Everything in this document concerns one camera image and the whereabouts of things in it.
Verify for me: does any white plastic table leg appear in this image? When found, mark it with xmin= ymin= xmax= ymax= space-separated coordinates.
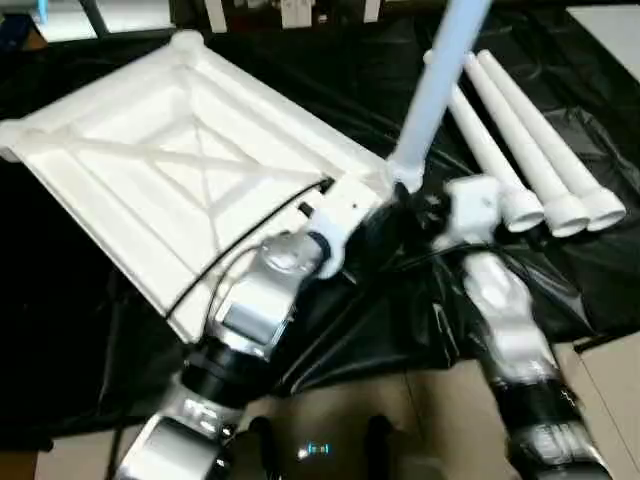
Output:
xmin=478 ymin=48 xmax=627 ymax=233
xmin=385 ymin=0 xmax=493 ymax=196
xmin=424 ymin=50 xmax=546 ymax=233
xmin=462 ymin=52 xmax=591 ymax=239

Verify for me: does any black work mat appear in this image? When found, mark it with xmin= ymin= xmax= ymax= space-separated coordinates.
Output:
xmin=0 ymin=0 xmax=640 ymax=446

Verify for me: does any white plastic table top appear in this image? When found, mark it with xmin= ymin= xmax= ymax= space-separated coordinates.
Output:
xmin=0 ymin=30 xmax=403 ymax=317

